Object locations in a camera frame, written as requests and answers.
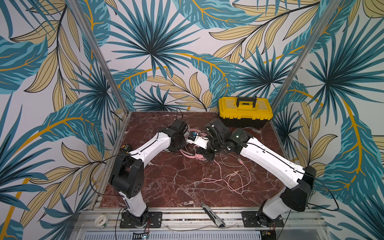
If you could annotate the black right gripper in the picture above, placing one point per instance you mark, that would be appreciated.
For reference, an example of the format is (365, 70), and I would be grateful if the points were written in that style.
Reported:
(209, 149)

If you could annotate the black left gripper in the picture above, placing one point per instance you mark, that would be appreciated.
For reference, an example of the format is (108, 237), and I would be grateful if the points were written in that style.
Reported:
(180, 143)

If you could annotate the pink headphones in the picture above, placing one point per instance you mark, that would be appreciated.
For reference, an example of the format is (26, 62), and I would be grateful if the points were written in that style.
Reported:
(196, 155)

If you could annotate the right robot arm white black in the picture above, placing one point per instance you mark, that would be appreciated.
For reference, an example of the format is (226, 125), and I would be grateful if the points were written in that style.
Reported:
(299, 181)

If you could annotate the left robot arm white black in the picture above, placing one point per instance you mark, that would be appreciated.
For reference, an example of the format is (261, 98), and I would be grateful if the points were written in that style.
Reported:
(127, 175)

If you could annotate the yellow black toolbox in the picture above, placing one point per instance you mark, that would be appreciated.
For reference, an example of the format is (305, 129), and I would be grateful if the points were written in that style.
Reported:
(241, 112)

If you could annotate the black yellow tape measure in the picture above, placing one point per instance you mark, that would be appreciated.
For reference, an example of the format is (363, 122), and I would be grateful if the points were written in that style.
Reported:
(126, 148)

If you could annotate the grey utility knife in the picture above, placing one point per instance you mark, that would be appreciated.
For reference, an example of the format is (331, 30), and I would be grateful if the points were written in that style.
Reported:
(214, 217)

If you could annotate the white tape roll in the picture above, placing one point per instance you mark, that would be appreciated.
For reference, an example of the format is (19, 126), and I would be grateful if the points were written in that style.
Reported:
(101, 221)

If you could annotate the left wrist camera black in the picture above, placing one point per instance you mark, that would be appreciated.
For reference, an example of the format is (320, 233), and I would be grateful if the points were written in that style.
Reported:
(179, 126)

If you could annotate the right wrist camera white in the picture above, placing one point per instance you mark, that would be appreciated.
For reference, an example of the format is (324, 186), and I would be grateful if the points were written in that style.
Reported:
(198, 139)

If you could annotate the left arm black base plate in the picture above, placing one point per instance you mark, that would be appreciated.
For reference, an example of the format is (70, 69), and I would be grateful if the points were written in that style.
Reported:
(149, 219)

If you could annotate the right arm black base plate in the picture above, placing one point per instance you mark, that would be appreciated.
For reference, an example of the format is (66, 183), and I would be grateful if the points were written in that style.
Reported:
(257, 219)

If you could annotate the aluminium front rail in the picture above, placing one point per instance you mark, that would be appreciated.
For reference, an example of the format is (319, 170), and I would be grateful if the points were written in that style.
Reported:
(195, 224)

